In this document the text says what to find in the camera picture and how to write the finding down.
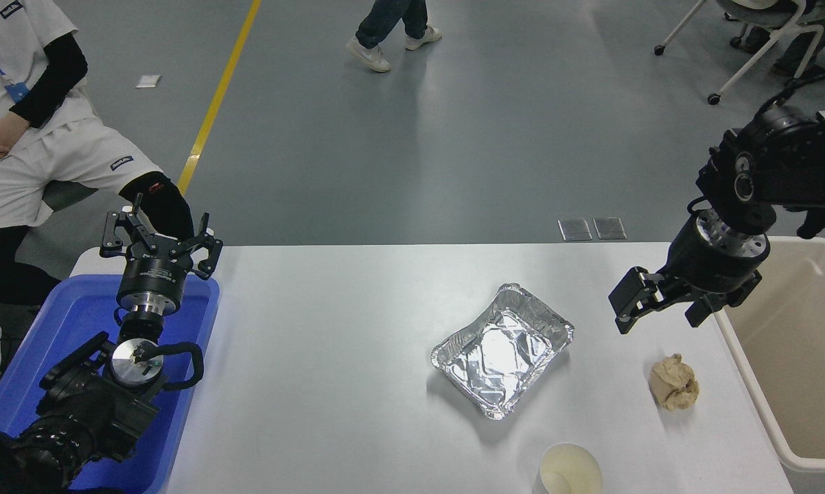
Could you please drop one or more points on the blue id badge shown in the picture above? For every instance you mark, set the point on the blue id badge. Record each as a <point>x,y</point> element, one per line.
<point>17,92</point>

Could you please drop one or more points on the large pale plastic bin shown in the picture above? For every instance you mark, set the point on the large pale plastic bin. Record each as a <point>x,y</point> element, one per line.
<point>797,357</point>

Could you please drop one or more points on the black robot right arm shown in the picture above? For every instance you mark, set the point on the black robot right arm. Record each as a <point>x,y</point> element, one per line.
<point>783,165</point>

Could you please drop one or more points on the white paper cup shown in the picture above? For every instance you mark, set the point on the white paper cup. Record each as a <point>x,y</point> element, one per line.
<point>569,473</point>

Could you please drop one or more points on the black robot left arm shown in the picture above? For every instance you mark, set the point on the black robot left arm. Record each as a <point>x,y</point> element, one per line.
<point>83,405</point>

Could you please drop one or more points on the person's left hand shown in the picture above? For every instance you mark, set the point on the person's left hand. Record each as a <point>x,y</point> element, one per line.
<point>6,127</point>

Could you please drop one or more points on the white wheeled chair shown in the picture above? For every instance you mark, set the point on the white wheeled chair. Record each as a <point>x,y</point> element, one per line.
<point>762,15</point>

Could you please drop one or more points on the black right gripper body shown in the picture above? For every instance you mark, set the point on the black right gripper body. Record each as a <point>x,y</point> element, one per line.
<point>711,271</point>

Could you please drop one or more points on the grey chair seat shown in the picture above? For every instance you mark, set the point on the grey chair seat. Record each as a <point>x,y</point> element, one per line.
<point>66,195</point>

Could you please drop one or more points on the small white floor card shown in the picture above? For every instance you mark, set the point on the small white floor card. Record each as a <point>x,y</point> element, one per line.
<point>148,81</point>

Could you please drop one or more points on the crumpled tan paper ball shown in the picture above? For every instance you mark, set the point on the crumpled tan paper ball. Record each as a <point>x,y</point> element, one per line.
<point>673,383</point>

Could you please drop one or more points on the person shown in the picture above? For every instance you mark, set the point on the person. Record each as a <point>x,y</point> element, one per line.
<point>42,158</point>
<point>797,67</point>
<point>378,27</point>

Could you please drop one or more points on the metal floor plate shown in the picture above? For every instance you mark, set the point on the metal floor plate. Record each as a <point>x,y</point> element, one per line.
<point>609,228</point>
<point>574,230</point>

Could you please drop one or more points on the silver foil tray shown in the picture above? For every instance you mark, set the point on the silver foil tray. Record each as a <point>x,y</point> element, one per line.
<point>502,350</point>

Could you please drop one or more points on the person's left forearm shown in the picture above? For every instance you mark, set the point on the person's left forearm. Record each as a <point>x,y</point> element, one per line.
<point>51,84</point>

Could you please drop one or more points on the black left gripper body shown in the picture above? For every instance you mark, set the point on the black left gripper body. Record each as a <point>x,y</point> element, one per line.
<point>153,274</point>

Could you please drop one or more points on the blue plastic tray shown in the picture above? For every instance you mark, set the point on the blue plastic tray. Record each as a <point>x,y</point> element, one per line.
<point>62,315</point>

